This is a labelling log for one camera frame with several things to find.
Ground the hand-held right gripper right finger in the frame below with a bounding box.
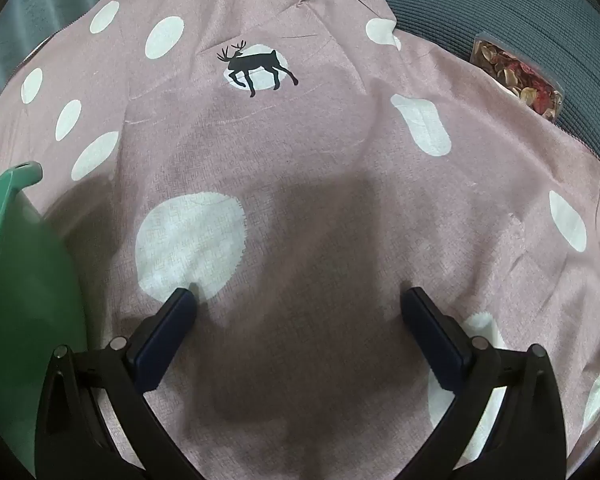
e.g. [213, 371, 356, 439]
[400, 286, 567, 480]

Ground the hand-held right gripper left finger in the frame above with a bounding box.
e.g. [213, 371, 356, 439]
[34, 287, 203, 480]

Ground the green plastic bowl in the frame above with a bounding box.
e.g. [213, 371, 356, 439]
[0, 161, 93, 478]

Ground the pink polka dot blanket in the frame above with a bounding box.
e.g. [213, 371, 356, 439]
[0, 0, 600, 480]

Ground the grey sofa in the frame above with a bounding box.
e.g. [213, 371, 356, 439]
[367, 0, 600, 183]

